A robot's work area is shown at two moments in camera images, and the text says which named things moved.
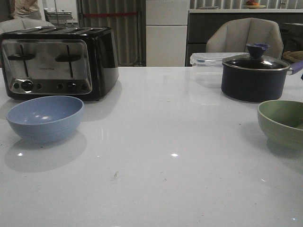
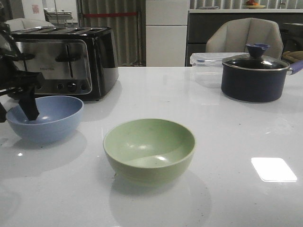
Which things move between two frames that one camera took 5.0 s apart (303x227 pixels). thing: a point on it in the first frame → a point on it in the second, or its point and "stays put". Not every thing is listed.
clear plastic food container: (207, 67) stays put
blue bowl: (46, 119) stays put
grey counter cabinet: (201, 23) stays put
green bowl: (282, 121) → (148, 152)
